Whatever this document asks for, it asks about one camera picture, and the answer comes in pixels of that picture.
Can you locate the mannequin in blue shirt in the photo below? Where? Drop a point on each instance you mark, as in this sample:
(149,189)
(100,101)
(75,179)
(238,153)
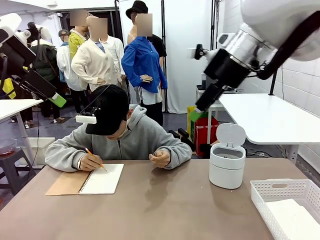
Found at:
(142,62)

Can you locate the grey stool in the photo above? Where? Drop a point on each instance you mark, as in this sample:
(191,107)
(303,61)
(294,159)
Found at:
(12,160)

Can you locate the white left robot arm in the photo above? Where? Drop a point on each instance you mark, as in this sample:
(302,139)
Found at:
(10,22)

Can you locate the white lidded trash bin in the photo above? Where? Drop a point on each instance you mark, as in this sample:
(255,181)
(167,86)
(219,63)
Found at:
(225,170)

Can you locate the white head-mounted camera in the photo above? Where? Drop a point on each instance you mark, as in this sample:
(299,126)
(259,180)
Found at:
(86,119)

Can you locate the bare tan mannequin torso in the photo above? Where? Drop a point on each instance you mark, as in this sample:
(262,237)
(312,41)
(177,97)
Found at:
(132,32)

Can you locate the person's left forearm grey sleeve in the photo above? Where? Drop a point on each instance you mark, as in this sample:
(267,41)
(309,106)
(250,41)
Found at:
(178,155)

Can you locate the mannequin in dark green coat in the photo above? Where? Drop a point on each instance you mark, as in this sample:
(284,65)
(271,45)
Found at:
(46,65)

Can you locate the yellow pencil with eraser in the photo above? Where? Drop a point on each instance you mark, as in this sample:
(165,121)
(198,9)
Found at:
(91,153)

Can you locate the person in grey hoodie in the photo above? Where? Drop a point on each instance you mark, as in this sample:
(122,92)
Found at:
(145,135)

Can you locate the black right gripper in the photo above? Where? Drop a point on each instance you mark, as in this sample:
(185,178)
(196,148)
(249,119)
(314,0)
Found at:
(227,67)

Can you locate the black bucket hat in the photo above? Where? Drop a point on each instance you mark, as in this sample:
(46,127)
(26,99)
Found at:
(137,8)

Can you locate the spiral notebook with brown cover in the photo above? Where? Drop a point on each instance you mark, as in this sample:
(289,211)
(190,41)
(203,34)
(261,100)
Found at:
(102,182)

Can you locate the mannequin in cream jacket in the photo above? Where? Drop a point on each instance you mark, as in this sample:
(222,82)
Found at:
(97,62)

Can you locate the white loose-leaf paper sheet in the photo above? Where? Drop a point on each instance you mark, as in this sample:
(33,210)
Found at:
(292,220)

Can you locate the person's right hand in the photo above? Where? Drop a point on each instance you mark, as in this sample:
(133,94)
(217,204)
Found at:
(91,163)

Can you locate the mannequin in white shirt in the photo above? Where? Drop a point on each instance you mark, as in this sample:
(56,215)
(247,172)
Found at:
(66,67)

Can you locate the red fabric bag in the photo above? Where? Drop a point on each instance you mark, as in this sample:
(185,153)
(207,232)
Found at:
(206,135)

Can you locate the person's left hand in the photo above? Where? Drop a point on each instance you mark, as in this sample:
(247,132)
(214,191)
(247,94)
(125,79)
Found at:
(161,158)

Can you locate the white photo backdrop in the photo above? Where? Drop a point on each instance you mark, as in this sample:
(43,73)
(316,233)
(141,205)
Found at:
(185,37)

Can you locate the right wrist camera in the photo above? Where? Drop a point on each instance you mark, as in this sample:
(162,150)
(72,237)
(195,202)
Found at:
(199,51)

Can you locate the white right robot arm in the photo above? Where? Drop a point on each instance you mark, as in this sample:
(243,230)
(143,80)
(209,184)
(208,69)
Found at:
(270,22)

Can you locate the white table with white legs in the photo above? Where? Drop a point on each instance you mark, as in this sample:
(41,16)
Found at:
(15,106)

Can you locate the yellow and green bag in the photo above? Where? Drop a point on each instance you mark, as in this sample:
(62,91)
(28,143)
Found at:
(191,125)

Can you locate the mannequin in yellow shirt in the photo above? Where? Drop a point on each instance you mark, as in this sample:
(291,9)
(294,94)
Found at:
(75,42)

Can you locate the white storage bin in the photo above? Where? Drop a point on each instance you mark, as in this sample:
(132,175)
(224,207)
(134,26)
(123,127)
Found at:
(40,150)

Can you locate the white perforated plastic basket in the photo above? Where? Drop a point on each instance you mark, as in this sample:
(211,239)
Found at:
(260,197)

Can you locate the clear reddish bowl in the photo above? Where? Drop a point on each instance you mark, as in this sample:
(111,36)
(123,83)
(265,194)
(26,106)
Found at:
(7,147)

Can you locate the black camera stand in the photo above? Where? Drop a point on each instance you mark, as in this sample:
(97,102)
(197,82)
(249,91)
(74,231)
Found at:
(273,85)

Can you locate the black baseball cap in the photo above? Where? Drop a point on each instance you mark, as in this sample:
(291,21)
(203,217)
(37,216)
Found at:
(110,107)

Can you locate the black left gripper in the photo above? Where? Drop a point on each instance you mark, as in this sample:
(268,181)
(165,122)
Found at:
(20,55)

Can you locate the person's right forearm grey sleeve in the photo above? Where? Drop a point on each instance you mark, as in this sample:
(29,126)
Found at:
(60,157)

